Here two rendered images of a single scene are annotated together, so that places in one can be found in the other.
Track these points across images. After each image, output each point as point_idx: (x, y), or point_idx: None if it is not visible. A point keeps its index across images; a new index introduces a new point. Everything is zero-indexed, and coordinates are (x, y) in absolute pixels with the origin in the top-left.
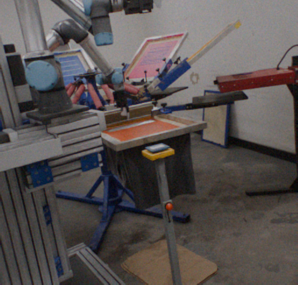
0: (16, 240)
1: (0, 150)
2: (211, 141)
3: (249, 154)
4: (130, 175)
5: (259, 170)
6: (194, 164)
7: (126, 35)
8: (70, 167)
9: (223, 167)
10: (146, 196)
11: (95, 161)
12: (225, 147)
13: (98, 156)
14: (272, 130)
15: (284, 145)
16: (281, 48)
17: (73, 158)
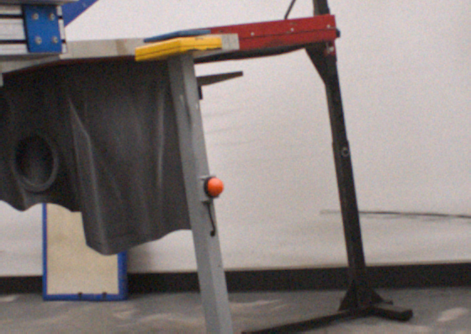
0: None
1: None
2: (77, 294)
3: (194, 299)
4: (72, 152)
5: (240, 311)
6: (61, 331)
7: None
8: (4, 30)
9: (146, 322)
10: (108, 220)
11: (54, 33)
12: (123, 298)
13: (58, 23)
14: (249, 223)
15: (283, 253)
16: (256, 18)
17: (11, 10)
